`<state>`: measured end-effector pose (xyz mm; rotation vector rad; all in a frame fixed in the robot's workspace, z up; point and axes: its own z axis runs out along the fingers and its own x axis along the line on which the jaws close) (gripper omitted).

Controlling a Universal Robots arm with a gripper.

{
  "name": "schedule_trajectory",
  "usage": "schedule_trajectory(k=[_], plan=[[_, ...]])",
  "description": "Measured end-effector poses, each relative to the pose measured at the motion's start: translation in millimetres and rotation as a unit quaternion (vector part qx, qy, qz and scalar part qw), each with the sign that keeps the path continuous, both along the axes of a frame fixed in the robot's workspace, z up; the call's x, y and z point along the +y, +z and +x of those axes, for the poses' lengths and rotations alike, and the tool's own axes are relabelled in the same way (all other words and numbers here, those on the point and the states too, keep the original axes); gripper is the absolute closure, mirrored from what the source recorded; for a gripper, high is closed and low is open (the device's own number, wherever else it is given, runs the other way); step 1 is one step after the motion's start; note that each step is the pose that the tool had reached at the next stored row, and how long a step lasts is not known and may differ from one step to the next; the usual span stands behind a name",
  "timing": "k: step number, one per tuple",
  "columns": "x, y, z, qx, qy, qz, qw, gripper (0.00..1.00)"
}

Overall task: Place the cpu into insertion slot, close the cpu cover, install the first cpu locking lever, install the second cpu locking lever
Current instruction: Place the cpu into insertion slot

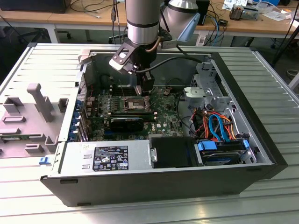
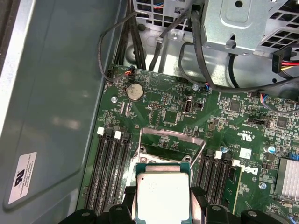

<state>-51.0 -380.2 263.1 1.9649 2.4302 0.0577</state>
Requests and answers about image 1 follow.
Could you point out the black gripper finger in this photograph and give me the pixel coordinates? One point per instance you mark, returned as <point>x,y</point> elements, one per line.
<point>139,78</point>
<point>148,84</point>

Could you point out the thin metal locking lever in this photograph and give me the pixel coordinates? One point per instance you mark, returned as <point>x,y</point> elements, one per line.
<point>155,101</point>
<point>121,87</point>

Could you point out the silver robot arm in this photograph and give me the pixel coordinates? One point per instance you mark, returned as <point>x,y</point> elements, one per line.
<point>142,14</point>

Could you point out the blue expansion slot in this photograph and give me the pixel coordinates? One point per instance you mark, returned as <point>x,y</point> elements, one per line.
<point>108,135</point>

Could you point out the copper CPU cooler heatsink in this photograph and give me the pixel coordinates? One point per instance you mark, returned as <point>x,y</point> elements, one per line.
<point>236,12</point>

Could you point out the green motherboard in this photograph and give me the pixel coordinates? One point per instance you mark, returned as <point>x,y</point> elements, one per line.
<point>163,112</point>

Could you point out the RAM stick black chips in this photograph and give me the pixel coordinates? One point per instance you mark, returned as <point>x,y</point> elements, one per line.
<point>133,114</point>

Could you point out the black graphics card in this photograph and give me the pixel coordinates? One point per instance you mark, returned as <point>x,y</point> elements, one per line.
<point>126,124</point>

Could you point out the silver drive cage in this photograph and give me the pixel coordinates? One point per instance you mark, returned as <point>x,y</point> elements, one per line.
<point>198,93</point>

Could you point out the pale blue teach pendant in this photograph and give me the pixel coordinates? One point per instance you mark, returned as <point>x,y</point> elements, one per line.
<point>190,25</point>

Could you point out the white power adapter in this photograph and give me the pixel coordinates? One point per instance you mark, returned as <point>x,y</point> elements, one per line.
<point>201,40</point>

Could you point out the black box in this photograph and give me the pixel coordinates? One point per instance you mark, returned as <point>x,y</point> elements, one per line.
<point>204,14</point>

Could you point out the wooden desk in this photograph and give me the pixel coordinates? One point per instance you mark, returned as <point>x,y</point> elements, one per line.
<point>77,18</point>

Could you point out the hard disk blue carrier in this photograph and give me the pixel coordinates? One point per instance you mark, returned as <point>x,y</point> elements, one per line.
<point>206,146</point>

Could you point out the silver power supply unit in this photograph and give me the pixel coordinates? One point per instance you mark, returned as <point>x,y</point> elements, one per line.
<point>74,151</point>

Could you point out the white printed box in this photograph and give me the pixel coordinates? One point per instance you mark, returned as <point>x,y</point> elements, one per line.
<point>233,4</point>

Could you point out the black open PC case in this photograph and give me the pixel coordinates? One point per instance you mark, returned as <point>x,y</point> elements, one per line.
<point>140,186</point>

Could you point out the black flat case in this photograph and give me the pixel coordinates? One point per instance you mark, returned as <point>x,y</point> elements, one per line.
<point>35,5</point>

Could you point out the grey parts rack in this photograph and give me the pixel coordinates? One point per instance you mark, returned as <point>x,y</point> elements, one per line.
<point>23,130</point>

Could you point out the white paper sheet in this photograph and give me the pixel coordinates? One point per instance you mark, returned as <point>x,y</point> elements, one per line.
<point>275,14</point>

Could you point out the black stand leg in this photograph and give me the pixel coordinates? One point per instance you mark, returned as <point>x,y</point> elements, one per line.
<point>285,44</point>

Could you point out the green RAM stick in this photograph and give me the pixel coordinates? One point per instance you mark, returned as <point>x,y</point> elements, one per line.
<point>10,138</point>

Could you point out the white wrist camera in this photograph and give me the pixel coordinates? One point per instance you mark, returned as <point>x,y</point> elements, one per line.
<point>116,64</point>

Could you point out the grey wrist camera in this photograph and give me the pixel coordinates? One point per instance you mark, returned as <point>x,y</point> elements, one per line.
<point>169,44</point>

